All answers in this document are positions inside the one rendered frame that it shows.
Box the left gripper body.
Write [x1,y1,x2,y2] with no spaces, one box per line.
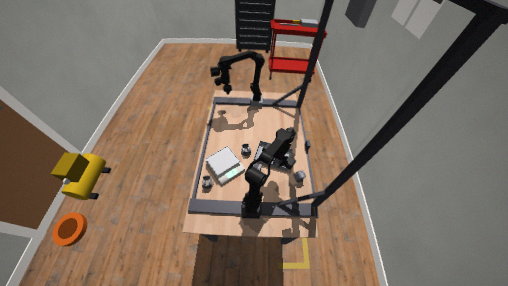
[262,143,296,169]

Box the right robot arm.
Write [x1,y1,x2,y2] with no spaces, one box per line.
[210,50,265,101]

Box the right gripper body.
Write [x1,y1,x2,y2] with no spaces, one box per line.
[221,75,232,92]

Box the white digital scale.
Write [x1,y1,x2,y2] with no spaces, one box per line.
[205,146,245,185]

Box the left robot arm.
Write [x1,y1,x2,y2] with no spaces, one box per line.
[242,127,296,213]

